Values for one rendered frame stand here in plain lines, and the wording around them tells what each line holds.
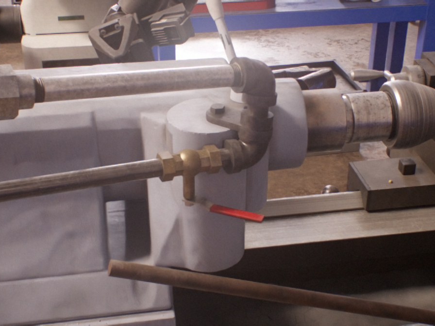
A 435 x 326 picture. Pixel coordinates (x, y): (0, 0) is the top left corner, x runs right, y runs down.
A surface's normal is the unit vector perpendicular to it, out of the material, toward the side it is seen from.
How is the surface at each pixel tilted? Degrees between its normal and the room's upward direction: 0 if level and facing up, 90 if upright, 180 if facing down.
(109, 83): 63
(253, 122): 81
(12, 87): 57
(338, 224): 0
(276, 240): 0
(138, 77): 46
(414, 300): 18
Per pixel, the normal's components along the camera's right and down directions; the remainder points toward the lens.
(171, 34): -0.41, 0.60
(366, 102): 0.07, -0.59
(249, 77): 0.49, 0.28
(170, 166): 0.38, -0.06
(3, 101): 0.45, 0.59
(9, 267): 0.15, 0.07
